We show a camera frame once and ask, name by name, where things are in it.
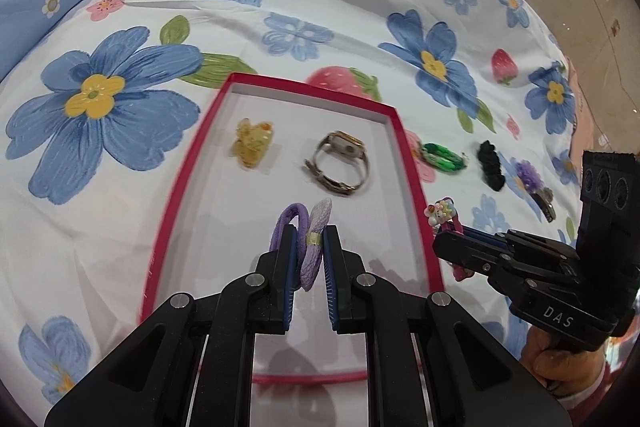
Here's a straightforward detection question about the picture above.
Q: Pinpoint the person's right hand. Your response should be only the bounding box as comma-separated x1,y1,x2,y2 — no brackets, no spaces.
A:
520,326,609,384

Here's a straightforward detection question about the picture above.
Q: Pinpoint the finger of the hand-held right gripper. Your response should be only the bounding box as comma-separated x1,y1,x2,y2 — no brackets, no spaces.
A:
432,232,511,280
462,228,521,253

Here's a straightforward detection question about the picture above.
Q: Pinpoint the purple hair tie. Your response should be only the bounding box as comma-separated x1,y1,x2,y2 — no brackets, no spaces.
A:
269,198,333,293

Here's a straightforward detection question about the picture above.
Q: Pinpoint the pink printed cloth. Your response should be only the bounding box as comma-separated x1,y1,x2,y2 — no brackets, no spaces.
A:
565,57,601,158

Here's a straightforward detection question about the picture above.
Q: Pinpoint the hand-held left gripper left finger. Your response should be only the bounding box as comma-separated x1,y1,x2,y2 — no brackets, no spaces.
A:
44,224,297,427

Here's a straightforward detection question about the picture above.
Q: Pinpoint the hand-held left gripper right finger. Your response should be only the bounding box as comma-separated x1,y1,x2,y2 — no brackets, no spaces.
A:
322,226,571,427

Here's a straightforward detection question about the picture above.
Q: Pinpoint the red shallow box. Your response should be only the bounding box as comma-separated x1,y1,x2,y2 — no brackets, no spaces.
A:
136,73,446,388

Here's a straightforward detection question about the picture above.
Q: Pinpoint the pink flower hair clip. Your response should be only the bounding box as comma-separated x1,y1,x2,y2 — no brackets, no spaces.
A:
426,198,476,282

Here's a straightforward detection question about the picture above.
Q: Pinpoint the yellow claw hair clip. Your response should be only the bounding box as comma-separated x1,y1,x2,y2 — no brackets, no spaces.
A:
230,118,276,168

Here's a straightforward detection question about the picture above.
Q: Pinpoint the black scrunchie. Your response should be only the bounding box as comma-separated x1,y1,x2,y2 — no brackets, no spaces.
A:
476,140,508,192

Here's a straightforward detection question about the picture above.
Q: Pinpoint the purple flower hair clip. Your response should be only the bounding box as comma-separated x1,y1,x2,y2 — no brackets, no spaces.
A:
515,160,557,223

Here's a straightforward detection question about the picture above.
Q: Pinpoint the wristwatch with metal band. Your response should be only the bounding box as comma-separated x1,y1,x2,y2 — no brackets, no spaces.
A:
304,130,373,198

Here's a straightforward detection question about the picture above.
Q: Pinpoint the green woven bracelet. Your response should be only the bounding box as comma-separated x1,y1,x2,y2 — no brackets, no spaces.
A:
419,142,469,174

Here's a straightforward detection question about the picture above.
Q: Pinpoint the person's right forearm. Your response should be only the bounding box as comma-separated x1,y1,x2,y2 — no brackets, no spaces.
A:
560,349,632,427

